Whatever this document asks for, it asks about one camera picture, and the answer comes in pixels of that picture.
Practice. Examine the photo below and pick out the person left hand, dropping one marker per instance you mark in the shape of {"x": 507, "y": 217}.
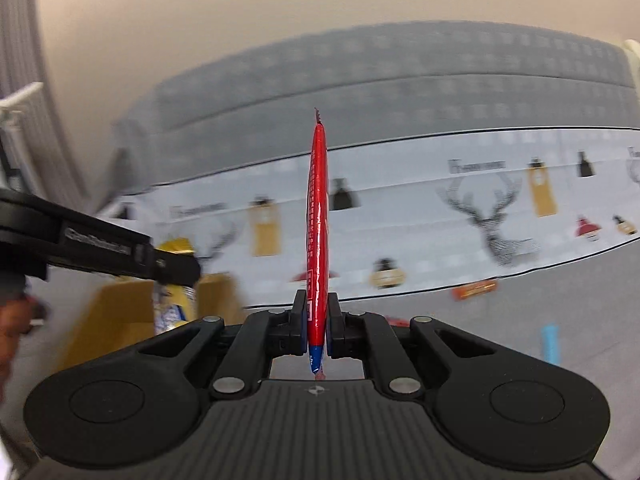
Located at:
{"x": 15, "y": 322}

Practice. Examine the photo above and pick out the light blue snack bar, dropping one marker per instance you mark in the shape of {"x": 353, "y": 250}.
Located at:
{"x": 550, "y": 344}

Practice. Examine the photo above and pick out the brown cardboard box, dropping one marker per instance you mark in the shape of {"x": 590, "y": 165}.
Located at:
{"x": 121, "y": 314}

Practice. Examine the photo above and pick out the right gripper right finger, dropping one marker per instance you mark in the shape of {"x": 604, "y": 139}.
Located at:
{"x": 342, "y": 331}

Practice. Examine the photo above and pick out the yellow wafer bar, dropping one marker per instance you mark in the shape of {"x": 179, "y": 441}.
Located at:
{"x": 173, "y": 303}

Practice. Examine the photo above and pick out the grey curtain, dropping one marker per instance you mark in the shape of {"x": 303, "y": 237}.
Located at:
{"x": 42, "y": 148}

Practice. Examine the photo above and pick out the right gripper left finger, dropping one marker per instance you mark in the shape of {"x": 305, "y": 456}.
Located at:
{"x": 289, "y": 328}

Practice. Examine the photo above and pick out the large red snack packet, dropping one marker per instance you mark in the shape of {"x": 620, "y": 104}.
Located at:
{"x": 317, "y": 246}

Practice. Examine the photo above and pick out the small orange snack bar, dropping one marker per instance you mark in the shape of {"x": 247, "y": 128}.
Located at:
{"x": 467, "y": 291}

